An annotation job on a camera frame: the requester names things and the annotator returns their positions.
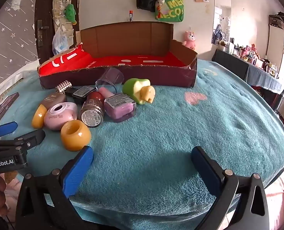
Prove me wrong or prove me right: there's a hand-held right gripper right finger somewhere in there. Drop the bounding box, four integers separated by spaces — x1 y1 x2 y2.
191 146 270 230

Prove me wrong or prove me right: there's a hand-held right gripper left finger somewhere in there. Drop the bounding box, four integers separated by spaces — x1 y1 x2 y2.
15 146 94 230

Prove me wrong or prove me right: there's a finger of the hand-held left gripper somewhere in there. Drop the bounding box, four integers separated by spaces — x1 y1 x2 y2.
0 121 18 141
0 129 46 154

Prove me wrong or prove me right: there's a yellow disc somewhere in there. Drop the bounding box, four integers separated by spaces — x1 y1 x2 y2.
31 105 48 129

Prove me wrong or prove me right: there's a yellow ring-shaped holder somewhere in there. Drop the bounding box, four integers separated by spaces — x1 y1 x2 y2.
60 120 92 152

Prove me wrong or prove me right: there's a pink round gadget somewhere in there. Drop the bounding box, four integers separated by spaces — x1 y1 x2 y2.
44 102 78 131

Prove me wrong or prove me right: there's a grey-brown rounded case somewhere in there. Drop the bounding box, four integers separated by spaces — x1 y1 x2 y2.
39 93 68 109

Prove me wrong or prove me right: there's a red glitter bottle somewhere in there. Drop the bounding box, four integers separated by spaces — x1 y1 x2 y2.
78 91 106 128

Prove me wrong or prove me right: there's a gold studded cap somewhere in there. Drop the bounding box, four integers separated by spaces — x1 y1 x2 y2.
55 80 73 94

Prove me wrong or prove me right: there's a black square bottle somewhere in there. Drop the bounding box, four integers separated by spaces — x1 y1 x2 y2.
66 85 97 105

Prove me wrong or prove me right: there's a pink nail polish bottle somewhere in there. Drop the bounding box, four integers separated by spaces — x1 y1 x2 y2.
97 87 137 123

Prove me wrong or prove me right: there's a clear plastic cup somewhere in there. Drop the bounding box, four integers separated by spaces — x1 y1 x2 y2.
95 67 125 94

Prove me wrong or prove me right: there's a green apple elephant toy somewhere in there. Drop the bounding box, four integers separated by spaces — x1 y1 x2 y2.
122 78 156 105

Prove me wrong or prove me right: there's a cardboard box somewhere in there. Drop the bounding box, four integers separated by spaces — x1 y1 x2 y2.
37 21 198 90

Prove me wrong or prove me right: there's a person's left hand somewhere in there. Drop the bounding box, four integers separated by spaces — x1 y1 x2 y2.
0 174 15 218

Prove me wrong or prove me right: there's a smartphone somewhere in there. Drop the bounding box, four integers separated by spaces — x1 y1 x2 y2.
0 92 20 127

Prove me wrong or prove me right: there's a white checked cloth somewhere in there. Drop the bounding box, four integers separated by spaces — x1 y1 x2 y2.
0 60 40 101

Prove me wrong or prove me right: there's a teal fleece blanket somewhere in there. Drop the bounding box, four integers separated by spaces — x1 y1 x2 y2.
0 60 284 230

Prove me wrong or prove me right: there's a clear plastic bag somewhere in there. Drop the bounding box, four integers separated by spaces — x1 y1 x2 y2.
52 27 70 55

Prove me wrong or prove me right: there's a dark covered side table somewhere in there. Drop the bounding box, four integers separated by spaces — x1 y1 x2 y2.
211 49 284 101

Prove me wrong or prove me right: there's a row of cosmetics bottles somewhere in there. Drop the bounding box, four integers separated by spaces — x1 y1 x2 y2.
228 37 280 77

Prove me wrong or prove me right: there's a dark brown door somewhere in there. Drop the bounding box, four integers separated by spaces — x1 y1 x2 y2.
34 0 80 60

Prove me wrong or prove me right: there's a clear hanging organizer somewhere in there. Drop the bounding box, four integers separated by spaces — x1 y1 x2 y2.
50 0 76 53

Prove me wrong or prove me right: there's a green plush toy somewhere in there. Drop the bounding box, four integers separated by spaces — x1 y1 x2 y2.
65 4 78 25

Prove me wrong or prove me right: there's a pink plush toy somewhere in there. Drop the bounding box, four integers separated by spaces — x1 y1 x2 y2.
182 31 197 51

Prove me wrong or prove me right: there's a white cabinet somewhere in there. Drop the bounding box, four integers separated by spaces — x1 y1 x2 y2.
267 12 284 84

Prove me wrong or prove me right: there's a green tote bag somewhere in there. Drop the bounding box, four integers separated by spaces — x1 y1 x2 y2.
155 0 185 23

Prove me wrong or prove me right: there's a metal door handle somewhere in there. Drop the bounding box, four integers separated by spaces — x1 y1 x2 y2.
37 20 49 47

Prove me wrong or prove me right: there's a wall mirror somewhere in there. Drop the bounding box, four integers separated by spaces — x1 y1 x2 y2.
211 0 232 47

